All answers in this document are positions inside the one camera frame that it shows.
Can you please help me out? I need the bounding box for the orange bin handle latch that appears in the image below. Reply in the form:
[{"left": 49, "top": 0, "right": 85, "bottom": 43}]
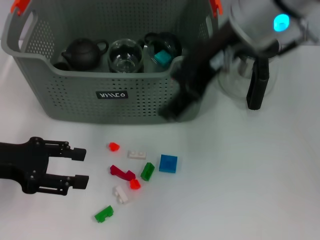
[
  {"left": 209, "top": 0, "right": 224, "bottom": 17},
  {"left": 9, "top": 0, "right": 30, "bottom": 15}
]

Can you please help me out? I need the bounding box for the grey perforated storage bin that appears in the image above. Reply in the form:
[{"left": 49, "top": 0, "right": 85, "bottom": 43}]
[{"left": 0, "top": 0, "right": 224, "bottom": 125}]

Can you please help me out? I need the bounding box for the glass teacup with black sleeve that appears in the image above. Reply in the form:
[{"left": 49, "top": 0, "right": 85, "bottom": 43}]
[
  {"left": 107, "top": 38, "right": 145, "bottom": 74},
  {"left": 144, "top": 31, "right": 183, "bottom": 68}
]

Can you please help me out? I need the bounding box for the green two-stud brick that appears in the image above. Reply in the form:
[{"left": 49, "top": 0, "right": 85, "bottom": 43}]
[{"left": 94, "top": 205, "right": 115, "bottom": 224}]

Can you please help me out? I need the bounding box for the green slope block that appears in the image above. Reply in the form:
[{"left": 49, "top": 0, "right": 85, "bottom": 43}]
[{"left": 139, "top": 162, "right": 156, "bottom": 181}]

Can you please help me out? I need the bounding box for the teal square plate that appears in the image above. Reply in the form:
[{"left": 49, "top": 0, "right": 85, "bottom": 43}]
[{"left": 153, "top": 49, "right": 173, "bottom": 68}]

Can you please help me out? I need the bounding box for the white two-stud flat plate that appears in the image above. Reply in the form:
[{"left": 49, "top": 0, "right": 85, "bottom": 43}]
[{"left": 127, "top": 149, "right": 147, "bottom": 160}]

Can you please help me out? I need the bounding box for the white two-stud brick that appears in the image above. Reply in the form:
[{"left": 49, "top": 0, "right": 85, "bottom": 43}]
[{"left": 112, "top": 185, "right": 130, "bottom": 205}]

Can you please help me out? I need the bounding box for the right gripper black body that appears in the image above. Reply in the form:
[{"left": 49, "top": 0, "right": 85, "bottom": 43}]
[{"left": 172, "top": 21, "right": 237, "bottom": 99}]

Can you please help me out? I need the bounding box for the blue square plate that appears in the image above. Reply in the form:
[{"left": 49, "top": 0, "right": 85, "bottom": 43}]
[{"left": 158, "top": 154, "right": 178, "bottom": 173}]

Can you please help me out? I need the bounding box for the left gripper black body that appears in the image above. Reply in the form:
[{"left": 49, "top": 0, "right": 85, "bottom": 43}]
[{"left": 0, "top": 136, "right": 51, "bottom": 195}]

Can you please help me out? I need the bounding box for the glass carafe with black handle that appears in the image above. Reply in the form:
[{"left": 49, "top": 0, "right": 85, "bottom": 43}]
[{"left": 216, "top": 42, "right": 280, "bottom": 111}]

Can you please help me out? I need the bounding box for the dark red curved block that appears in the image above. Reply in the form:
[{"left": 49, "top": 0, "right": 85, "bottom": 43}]
[{"left": 109, "top": 164, "right": 137, "bottom": 181}]

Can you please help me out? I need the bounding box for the dark clay teapot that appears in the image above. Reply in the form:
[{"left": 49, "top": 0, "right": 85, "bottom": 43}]
[{"left": 61, "top": 37, "right": 110, "bottom": 72}]

